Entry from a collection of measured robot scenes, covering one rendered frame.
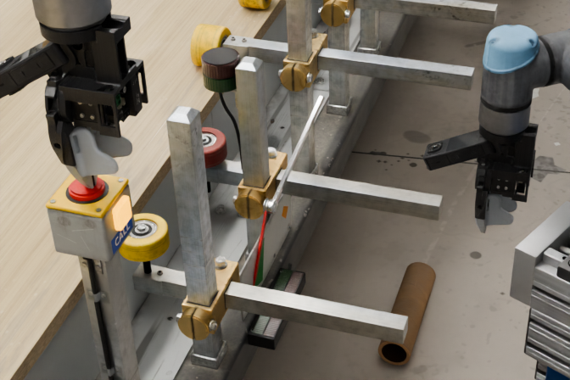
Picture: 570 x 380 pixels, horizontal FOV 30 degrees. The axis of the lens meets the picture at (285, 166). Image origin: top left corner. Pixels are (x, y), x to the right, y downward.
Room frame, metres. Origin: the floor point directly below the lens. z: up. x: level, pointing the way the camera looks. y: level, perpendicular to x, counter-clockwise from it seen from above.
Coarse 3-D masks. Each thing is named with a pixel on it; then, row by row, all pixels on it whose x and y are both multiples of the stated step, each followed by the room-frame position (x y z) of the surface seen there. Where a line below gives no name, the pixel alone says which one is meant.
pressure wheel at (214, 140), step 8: (208, 128) 1.54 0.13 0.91; (208, 136) 1.52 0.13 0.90; (216, 136) 1.51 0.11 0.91; (224, 136) 1.51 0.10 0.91; (208, 144) 1.49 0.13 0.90; (216, 144) 1.49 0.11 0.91; (224, 144) 1.49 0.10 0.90; (208, 152) 1.47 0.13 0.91; (216, 152) 1.47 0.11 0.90; (224, 152) 1.49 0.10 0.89; (208, 160) 1.47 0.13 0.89; (216, 160) 1.47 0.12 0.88; (208, 184) 1.50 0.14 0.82; (208, 192) 1.50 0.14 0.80
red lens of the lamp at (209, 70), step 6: (204, 66) 1.43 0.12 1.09; (210, 66) 1.42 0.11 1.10; (216, 66) 1.42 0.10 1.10; (222, 66) 1.42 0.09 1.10; (228, 66) 1.42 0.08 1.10; (234, 66) 1.42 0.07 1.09; (204, 72) 1.43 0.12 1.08; (210, 72) 1.42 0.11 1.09; (216, 72) 1.42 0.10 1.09; (222, 72) 1.42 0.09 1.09; (228, 72) 1.42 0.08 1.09; (234, 72) 1.42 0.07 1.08; (216, 78) 1.42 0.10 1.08; (222, 78) 1.42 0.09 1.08
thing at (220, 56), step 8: (216, 48) 1.47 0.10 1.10; (224, 48) 1.47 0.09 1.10; (208, 56) 1.45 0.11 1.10; (216, 56) 1.44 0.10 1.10; (224, 56) 1.44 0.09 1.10; (232, 56) 1.44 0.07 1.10; (216, 64) 1.42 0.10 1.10; (224, 64) 1.42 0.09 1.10; (224, 104) 1.44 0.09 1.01; (232, 120) 1.44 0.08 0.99; (240, 144) 1.43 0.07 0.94; (240, 152) 1.43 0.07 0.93
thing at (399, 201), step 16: (224, 160) 1.50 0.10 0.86; (208, 176) 1.48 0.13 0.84; (224, 176) 1.48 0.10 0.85; (240, 176) 1.47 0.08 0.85; (288, 176) 1.45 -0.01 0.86; (304, 176) 1.45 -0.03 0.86; (320, 176) 1.44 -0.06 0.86; (288, 192) 1.44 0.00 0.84; (304, 192) 1.43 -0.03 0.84; (320, 192) 1.42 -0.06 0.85; (336, 192) 1.41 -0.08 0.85; (352, 192) 1.40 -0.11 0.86; (368, 192) 1.40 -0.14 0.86; (384, 192) 1.39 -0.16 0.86; (400, 192) 1.39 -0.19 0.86; (416, 192) 1.39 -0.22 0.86; (368, 208) 1.39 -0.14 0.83; (384, 208) 1.38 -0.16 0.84; (400, 208) 1.37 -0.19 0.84; (416, 208) 1.36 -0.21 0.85; (432, 208) 1.35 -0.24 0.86
